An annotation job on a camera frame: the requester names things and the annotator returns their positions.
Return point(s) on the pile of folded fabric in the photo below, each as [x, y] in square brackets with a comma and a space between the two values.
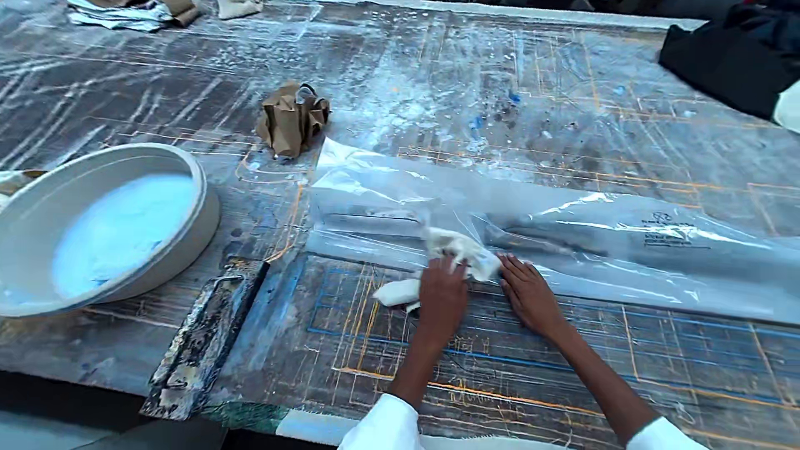
[134, 14]

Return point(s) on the person's left fingers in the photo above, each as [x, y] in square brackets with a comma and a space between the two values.
[444, 265]

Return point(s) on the white cloth rag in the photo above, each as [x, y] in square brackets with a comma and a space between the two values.
[459, 245]

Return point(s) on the person's right fingers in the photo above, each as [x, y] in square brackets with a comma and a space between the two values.
[519, 269]

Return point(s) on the person's left hand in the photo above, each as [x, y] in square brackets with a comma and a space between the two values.
[442, 300]

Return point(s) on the clear plastic sheet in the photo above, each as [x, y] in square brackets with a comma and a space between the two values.
[462, 187]

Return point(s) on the person's right hand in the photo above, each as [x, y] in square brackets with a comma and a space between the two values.
[536, 305]

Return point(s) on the white cloth piece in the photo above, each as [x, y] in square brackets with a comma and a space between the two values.
[789, 107]

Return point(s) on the person's right thumb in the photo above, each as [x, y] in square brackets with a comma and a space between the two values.
[510, 294]

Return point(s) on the white round basin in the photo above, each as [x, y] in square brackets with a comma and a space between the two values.
[150, 262]

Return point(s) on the person's left forearm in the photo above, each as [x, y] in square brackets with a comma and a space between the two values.
[420, 365]

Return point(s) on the green mesh cloth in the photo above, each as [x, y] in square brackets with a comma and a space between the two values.
[247, 415]

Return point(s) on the black cloth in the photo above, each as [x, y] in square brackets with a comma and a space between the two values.
[728, 59]

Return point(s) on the white frayed fabric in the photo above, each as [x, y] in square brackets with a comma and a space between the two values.
[315, 427]

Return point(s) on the small beige cloth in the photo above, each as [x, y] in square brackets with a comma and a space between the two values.
[239, 7]

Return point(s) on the beige and brown cloth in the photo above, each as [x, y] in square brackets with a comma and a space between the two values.
[15, 181]

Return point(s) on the paint-stained black squeegee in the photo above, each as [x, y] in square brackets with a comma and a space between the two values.
[203, 334]

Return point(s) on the crumpled brown paper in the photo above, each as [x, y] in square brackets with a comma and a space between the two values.
[285, 125]

